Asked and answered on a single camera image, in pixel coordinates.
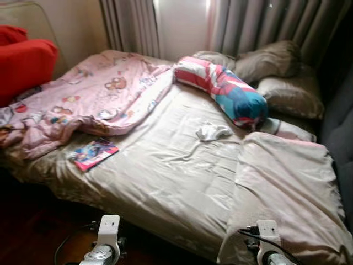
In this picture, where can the pink cartoon print quilt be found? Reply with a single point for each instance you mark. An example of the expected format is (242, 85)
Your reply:
(105, 94)

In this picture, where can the pink blue manga book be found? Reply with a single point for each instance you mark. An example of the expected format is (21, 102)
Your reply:
(94, 154)

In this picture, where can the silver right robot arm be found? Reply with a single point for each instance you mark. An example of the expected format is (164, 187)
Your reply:
(273, 259)

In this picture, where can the dark grey upholstered furniture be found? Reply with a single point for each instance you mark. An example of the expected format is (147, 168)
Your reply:
(342, 138)

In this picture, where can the white striped pillow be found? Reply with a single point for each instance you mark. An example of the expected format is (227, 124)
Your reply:
(289, 131)

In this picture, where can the beige folded duvet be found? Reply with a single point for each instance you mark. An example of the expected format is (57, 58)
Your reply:
(287, 187)

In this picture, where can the striped red blue bolster pillow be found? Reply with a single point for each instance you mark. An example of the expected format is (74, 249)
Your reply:
(231, 91)

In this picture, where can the grey curtain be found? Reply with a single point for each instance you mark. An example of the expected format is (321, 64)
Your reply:
(129, 27)
(276, 22)

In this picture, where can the crumpled white sock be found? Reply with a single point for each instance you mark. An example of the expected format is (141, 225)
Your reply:
(212, 132)

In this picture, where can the beige floral bedsheet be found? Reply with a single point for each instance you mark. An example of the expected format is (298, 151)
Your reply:
(165, 171)

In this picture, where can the red fabric cushion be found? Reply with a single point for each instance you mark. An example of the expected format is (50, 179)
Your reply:
(11, 34)
(25, 69)

